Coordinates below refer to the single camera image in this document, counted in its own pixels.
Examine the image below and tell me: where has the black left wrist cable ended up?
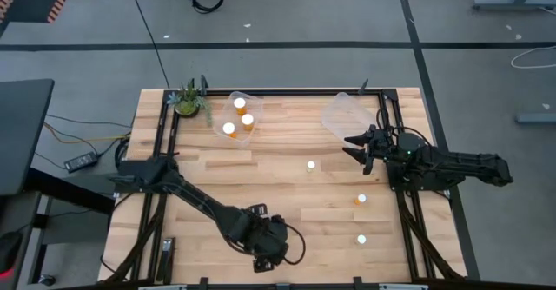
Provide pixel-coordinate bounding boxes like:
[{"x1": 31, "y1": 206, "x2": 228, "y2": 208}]
[{"x1": 277, "y1": 222, "x2": 308, "y2": 267}]

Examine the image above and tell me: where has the white floor cable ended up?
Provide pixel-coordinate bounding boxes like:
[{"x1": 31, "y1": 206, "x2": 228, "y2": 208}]
[{"x1": 510, "y1": 44, "x2": 556, "y2": 69}]

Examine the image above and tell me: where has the black table frame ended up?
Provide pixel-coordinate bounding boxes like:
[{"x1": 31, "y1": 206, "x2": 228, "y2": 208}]
[{"x1": 97, "y1": 85, "x2": 468, "y2": 290}]

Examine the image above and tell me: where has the yellow floor cable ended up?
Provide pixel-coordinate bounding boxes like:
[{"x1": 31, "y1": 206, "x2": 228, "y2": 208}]
[{"x1": 43, "y1": 122, "x2": 131, "y2": 146}]

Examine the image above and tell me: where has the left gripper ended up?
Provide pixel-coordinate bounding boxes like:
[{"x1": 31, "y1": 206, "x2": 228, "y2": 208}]
[{"x1": 242, "y1": 202, "x2": 290, "y2": 274}]

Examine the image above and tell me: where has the clear plastic bin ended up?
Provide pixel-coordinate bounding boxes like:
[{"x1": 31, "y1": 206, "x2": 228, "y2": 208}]
[
  {"x1": 212, "y1": 89, "x2": 265, "y2": 148},
  {"x1": 321, "y1": 91, "x2": 380, "y2": 150}
]

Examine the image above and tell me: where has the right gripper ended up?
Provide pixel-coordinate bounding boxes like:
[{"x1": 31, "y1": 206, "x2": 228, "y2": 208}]
[{"x1": 341, "y1": 123, "x2": 394, "y2": 176}]

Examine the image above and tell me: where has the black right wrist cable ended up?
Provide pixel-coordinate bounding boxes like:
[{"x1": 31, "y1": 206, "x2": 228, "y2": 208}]
[{"x1": 375, "y1": 107, "x2": 394, "y2": 130}]

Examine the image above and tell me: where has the thin black floor cable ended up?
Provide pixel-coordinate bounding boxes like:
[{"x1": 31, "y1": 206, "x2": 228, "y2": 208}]
[{"x1": 45, "y1": 114, "x2": 132, "y2": 129}]

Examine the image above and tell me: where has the long black floor cable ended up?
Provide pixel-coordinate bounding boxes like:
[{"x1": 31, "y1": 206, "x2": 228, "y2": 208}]
[{"x1": 125, "y1": 0, "x2": 170, "y2": 88}]

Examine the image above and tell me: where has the black power adapter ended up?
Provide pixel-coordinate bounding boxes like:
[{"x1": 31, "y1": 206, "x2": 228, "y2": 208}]
[{"x1": 63, "y1": 151, "x2": 99, "y2": 173}]

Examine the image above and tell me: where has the black desk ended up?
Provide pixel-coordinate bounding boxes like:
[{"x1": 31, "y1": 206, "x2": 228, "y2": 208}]
[{"x1": 0, "y1": 78, "x2": 56, "y2": 197}]

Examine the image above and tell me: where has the black rectangular bracket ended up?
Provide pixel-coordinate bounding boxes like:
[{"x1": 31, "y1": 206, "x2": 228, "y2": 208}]
[{"x1": 155, "y1": 236, "x2": 177, "y2": 283}]

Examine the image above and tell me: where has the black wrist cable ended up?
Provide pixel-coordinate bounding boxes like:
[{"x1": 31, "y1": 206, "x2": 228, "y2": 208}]
[
  {"x1": 277, "y1": 222, "x2": 308, "y2": 267},
  {"x1": 375, "y1": 107, "x2": 394, "y2": 130}
]

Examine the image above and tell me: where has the potted green plant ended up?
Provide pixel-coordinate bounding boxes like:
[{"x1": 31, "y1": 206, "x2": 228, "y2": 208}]
[{"x1": 167, "y1": 79, "x2": 214, "y2": 124}]

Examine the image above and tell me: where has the grey desk foot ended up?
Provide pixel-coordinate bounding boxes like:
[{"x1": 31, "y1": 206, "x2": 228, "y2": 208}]
[{"x1": 515, "y1": 112, "x2": 556, "y2": 124}]

